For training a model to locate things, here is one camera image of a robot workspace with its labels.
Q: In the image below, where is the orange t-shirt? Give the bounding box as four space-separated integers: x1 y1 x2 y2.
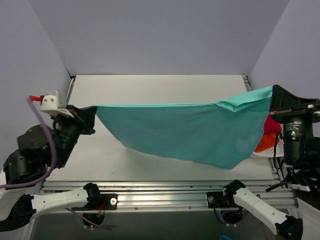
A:
254 132 282 153

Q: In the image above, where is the aluminium mounting rail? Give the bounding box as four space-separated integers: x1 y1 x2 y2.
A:
27 179 300 213

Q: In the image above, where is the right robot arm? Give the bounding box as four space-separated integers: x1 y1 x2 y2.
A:
222 84 320 240

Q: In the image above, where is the teal t-shirt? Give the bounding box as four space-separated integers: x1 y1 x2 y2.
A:
96 86 273 170

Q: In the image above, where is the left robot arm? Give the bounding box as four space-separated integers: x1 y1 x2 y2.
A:
0 104 103 232

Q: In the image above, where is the teal object at bottom edge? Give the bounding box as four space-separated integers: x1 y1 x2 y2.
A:
219 235 231 240

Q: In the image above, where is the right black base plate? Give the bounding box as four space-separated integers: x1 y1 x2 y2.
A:
206 191 239 209

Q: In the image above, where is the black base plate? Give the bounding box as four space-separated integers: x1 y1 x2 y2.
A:
71 193 118 211
206 191 239 209

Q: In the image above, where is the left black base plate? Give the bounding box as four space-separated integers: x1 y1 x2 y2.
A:
71 193 118 211

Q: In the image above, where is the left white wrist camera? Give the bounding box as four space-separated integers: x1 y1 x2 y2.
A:
29 90 67 116

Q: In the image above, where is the white plastic basket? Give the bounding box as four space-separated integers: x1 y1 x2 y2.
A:
251 134 284 158

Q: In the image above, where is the magenta t-shirt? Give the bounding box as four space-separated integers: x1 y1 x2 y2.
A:
263 115 282 134

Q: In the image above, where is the black looped cable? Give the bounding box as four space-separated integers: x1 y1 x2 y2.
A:
266 132 293 193

